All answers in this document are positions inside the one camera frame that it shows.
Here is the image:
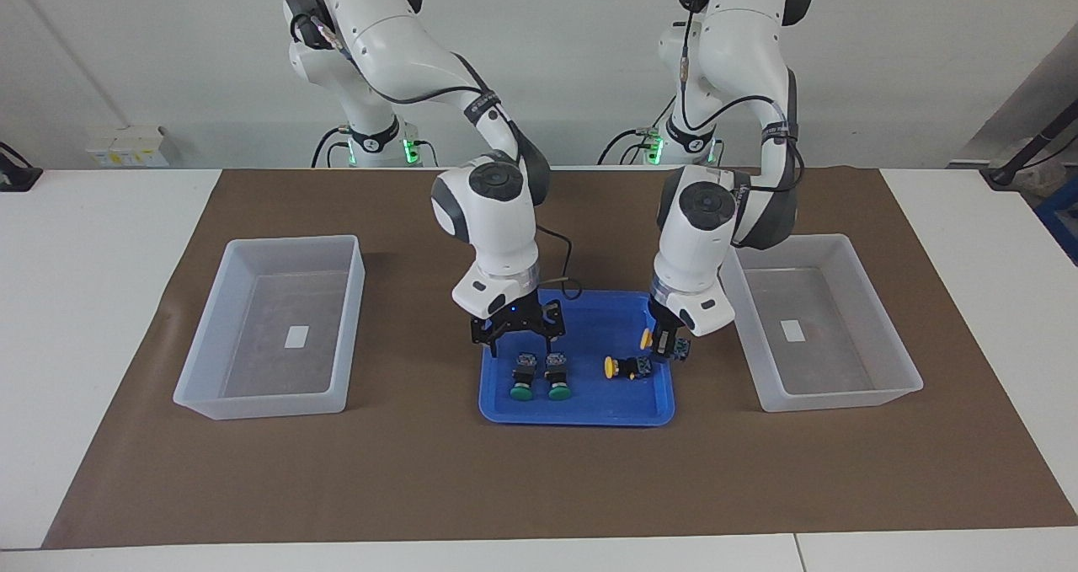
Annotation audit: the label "yellow push button switch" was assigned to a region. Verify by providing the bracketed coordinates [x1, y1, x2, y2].
[640, 328, 691, 362]
[604, 355, 654, 381]

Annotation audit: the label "green push button switch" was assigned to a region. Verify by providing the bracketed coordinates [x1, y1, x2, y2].
[543, 351, 574, 401]
[510, 351, 537, 402]

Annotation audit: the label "blue plastic tray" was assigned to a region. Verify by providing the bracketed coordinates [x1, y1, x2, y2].
[478, 289, 676, 427]

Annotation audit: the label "brown paper table mat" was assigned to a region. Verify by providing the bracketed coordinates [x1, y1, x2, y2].
[42, 166, 1078, 550]

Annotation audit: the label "translucent white plastic box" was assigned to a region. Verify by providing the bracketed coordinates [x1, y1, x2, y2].
[718, 233, 925, 414]
[173, 234, 366, 421]

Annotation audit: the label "black stand pole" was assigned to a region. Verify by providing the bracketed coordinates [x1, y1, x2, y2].
[981, 100, 1078, 190]

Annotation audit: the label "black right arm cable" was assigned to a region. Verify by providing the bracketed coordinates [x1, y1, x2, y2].
[291, 12, 584, 302]

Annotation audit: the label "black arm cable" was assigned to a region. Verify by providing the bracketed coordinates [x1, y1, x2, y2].
[291, 12, 584, 302]
[678, 8, 807, 194]

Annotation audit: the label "black left base cables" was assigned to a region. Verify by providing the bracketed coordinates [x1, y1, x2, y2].
[596, 121, 666, 166]

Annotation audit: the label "black base cables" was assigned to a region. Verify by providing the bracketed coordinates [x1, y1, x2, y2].
[312, 126, 439, 168]
[596, 121, 666, 166]

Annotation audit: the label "black right base cables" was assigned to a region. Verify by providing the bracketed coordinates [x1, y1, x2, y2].
[312, 126, 439, 168]

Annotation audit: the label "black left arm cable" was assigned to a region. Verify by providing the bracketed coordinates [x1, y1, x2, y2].
[678, 8, 807, 194]

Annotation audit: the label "white wall socket box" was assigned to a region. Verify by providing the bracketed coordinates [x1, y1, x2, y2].
[84, 126, 169, 168]

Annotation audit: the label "black clamp mount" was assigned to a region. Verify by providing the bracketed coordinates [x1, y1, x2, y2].
[0, 141, 43, 192]

